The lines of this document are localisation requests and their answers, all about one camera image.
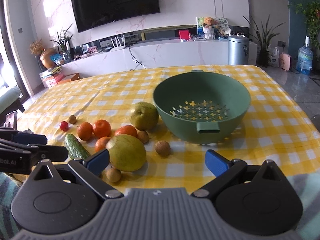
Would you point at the white wifi router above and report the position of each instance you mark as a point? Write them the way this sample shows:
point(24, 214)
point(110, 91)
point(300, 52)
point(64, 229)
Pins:
point(118, 43)

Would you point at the teddy bear toy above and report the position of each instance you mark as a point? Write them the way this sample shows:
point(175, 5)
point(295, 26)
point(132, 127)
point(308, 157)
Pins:
point(208, 28)

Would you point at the potted orchid plant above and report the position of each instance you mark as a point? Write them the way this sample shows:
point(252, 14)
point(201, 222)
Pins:
point(63, 41)

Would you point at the white marble tv cabinet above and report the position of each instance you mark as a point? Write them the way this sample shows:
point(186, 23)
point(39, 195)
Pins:
point(152, 54)

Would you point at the red box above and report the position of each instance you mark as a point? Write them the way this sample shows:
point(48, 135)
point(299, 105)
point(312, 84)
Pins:
point(184, 35)

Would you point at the yellow-green pear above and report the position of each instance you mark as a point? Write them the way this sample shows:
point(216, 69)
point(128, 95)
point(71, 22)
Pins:
point(144, 116)

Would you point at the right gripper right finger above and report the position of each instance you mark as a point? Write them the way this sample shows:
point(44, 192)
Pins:
point(227, 173)

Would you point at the large yellow-green citrus fruit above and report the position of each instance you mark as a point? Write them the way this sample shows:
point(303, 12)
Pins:
point(127, 153)

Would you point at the green cucumber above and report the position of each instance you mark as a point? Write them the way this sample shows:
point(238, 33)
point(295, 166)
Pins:
point(75, 148)

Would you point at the orange cardboard box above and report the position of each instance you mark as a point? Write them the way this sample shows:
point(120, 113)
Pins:
point(70, 78)

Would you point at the hanging ivy plant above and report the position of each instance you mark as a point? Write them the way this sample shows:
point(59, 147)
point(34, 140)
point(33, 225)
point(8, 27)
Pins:
point(304, 21)

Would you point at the small brown longan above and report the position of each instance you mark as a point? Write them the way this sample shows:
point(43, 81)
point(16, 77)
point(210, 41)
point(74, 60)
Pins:
point(113, 175)
point(72, 119)
point(143, 136)
point(162, 148)

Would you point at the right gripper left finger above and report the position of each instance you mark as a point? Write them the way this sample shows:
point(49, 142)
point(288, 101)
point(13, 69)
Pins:
point(87, 172)

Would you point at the blue water jug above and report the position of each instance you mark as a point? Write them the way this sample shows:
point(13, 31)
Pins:
point(305, 58)

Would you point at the pink piggy heater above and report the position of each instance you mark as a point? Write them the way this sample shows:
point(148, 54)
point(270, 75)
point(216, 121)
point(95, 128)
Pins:
point(285, 61)

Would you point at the red cherry tomato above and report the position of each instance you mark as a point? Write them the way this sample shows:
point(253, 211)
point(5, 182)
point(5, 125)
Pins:
point(64, 126)

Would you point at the brown clay vase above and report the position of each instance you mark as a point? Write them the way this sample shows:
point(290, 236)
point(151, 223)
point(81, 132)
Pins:
point(45, 58)

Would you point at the potted green plant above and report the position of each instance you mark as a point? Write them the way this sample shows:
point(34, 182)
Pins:
point(263, 35)

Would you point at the green colander bowl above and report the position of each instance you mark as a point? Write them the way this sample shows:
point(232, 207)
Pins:
point(201, 107)

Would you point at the black wall television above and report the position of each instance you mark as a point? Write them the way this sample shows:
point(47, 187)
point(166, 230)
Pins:
point(93, 13)

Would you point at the silver trash bin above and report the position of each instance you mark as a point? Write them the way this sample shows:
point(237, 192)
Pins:
point(238, 50)

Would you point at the orange tangerine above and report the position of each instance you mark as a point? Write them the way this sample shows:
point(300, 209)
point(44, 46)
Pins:
point(101, 128)
point(101, 143)
point(84, 131)
point(127, 129)

